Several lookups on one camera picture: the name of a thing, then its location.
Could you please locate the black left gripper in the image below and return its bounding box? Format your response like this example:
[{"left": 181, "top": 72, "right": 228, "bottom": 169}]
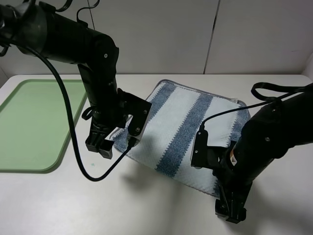
[{"left": 85, "top": 107, "right": 126, "bottom": 159}]

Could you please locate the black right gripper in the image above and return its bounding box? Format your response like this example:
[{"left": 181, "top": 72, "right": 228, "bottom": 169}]
[{"left": 213, "top": 168, "right": 253, "bottom": 223}]

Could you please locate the blue white striped towel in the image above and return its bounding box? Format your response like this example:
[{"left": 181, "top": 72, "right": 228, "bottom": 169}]
[{"left": 109, "top": 79, "right": 252, "bottom": 197}]

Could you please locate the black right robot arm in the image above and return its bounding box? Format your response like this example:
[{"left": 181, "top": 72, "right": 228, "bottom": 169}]
[{"left": 213, "top": 82, "right": 313, "bottom": 224}]

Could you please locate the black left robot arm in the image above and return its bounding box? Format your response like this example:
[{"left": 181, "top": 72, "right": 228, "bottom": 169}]
[{"left": 0, "top": 0, "right": 129, "bottom": 159}]

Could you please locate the green plastic tray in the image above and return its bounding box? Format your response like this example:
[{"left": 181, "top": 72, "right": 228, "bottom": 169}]
[{"left": 0, "top": 79, "right": 88, "bottom": 174}]

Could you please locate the black left camera cable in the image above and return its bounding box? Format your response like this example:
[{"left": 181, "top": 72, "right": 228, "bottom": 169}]
[{"left": 0, "top": 36, "right": 137, "bottom": 182}]

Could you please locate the black camera cable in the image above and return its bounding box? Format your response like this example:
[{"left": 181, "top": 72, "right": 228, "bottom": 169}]
[
  {"left": 0, "top": 36, "right": 137, "bottom": 182},
  {"left": 199, "top": 82, "right": 313, "bottom": 134}
]

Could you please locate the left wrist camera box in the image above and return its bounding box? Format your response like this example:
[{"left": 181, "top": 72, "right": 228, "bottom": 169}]
[{"left": 117, "top": 88, "right": 152, "bottom": 146}]

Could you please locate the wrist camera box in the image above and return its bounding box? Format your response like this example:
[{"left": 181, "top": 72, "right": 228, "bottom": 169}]
[
  {"left": 117, "top": 88, "right": 152, "bottom": 146},
  {"left": 191, "top": 130, "right": 229, "bottom": 170}
]

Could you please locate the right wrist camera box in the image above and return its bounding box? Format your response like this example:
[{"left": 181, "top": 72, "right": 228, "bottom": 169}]
[{"left": 191, "top": 130, "right": 229, "bottom": 170}]

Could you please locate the black right camera cable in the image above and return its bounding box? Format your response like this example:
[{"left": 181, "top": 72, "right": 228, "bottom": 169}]
[{"left": 199, "top": 82, "right": 313, "bottom": 134}]

